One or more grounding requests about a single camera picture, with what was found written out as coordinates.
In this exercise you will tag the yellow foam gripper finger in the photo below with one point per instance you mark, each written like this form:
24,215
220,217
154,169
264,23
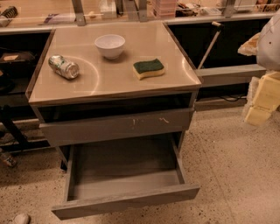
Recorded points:
263,98

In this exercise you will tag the grey drawer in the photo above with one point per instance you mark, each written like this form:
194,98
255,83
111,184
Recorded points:
112,176
117,127

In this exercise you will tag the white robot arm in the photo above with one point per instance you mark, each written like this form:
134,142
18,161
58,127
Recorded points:
265,45

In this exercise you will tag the grey drawer cabinet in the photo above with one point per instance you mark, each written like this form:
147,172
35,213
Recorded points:
109,87

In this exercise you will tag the grey top drawer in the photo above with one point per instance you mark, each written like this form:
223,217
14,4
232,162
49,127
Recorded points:
117,127

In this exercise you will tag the grey low shelf board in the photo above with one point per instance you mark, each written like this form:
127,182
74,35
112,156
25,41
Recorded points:
229,75

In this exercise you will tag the green and yellow sponge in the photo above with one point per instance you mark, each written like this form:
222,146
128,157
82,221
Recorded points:
148,68

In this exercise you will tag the white ceramic bowl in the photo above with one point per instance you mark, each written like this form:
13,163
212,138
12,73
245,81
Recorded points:
110,46

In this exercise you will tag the crushed silver soda can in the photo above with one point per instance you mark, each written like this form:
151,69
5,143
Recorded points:
64,67

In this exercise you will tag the white shoe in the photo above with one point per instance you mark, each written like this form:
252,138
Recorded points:
22,218

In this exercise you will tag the black chair leg frame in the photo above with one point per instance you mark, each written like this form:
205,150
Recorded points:
20,141

